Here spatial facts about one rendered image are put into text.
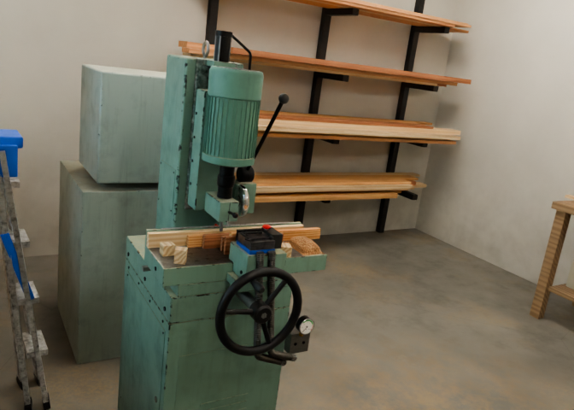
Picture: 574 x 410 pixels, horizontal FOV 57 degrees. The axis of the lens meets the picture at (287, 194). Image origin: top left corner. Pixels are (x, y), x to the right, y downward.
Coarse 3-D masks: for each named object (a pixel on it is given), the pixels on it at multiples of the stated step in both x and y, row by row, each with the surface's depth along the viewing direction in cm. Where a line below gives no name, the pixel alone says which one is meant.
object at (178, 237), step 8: (152, 232) 174; (160, 232) 175; (168, 232) 176; (176, 232) 178; (184, 232) 179; (192, 232) 181; (200, 232) 182; (208, 232) 184; (216, 232) 185; (152, 240) 174; (160, 240) 176; (168, 240) 177; (176, 240) 178; (184, 240) 180
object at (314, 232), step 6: (300, 228) 202; (306, 228) 203; (312, 228) 204; (318, 228) 205; (198, 234) 182; (288, 234) 198; (294, 234) 200; (300, 234) 201; (306, 234) 202; (312, 234) 204; (318, 234) 205; (186, 240) 180; (192, 240) 179; (198, 240) 180; (288, 240) 199; (192, 246) 180; (198, 246) 181
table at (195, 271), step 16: (144, 256) 177; (160, 256) 169; (192, 256) 172; (208, 256) 174; (224, 256) 175; (304, 256) 185; (320, 256) 189; (160, 272) 163; (176, 272) 162; (192, 272) 165; (208, 272) 168; (224, 272) 171
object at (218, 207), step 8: (208, 192) 186; (216, 192) 188; (208, 200) 185; (216, 200) 179; (224, 200) 179; (232, 200) 180; (208, 208) 185; (216, 208) 179; (224, 208) 177; (232, 208) 179; (216, 216) 179; (224, 216) 178
